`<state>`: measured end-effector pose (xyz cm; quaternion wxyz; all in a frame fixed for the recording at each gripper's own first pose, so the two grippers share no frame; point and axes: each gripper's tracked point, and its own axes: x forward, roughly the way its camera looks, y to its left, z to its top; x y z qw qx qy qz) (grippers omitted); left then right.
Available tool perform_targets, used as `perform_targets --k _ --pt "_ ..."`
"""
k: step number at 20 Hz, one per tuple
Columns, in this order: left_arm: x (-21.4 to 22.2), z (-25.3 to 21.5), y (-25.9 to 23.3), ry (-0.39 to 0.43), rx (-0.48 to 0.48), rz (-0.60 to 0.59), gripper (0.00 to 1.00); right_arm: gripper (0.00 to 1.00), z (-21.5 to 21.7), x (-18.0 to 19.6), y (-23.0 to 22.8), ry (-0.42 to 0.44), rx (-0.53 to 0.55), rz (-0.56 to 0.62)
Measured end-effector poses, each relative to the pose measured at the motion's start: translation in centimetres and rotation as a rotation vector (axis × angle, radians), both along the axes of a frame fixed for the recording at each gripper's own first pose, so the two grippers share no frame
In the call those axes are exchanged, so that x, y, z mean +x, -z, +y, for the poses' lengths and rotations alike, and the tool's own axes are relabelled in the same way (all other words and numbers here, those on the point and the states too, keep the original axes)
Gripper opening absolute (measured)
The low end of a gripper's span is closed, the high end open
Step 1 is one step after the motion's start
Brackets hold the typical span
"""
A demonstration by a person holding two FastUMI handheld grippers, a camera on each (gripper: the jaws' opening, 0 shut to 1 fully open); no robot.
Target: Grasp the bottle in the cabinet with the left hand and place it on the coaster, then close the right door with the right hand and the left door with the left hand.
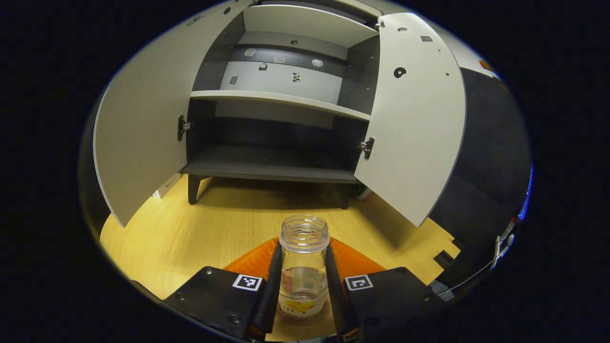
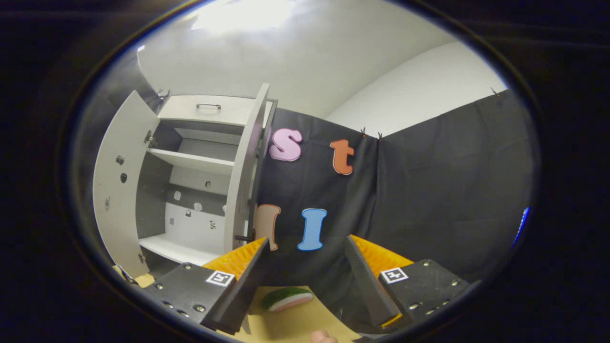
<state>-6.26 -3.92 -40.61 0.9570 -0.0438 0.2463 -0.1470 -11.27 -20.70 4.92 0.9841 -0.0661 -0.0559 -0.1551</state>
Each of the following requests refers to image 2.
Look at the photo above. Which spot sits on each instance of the green watermelon slice toy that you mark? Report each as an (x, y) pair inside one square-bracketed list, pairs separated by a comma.
[(286, 300)]

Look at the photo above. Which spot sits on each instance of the ceiling light panel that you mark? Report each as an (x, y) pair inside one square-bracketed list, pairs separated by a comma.
[(243, 14)]

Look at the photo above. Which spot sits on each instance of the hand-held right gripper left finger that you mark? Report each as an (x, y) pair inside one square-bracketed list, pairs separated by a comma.
[(245, 286)]

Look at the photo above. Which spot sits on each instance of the white cabinet shelf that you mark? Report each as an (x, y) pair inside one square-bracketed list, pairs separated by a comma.
[(190, 162)]

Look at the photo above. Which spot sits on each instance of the white and grey cabinet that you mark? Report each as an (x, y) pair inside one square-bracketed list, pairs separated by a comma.
[(195, 228)]

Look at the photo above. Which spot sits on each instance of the white cabinet drawer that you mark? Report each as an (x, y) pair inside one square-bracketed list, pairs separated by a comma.
[(186, 112)]

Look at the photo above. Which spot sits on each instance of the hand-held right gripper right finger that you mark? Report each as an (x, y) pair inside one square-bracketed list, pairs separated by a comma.
[(369, 286)]

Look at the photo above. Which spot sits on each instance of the blue strip object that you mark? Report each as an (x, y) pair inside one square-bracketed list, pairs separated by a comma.
[(522, 226)]

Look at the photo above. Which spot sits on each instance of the metal door hinge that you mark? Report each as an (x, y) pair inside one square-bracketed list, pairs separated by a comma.
[(150, 139)]

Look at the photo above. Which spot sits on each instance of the white cabinet door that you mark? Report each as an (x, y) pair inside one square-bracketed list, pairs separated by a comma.
[(240, 190), (114, 214)]

